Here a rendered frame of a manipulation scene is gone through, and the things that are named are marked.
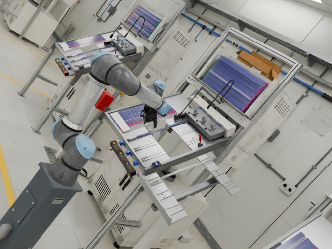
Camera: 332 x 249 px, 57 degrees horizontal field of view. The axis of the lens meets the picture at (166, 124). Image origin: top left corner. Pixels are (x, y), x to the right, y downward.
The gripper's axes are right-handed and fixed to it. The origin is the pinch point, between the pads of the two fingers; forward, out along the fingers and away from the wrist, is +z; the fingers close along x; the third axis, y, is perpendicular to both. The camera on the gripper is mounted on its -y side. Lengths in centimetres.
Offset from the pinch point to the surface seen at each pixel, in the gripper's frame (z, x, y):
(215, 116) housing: -8, 2, -56
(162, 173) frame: 39.7, 4.4, -21.6
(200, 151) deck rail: 7.4, 21.1, -33.0
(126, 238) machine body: 84, 21, 6
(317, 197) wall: 63, 55, -189
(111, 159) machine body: 61, -43, -4
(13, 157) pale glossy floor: 66, -66, 69
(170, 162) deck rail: 12.6, 21.1, -8.7
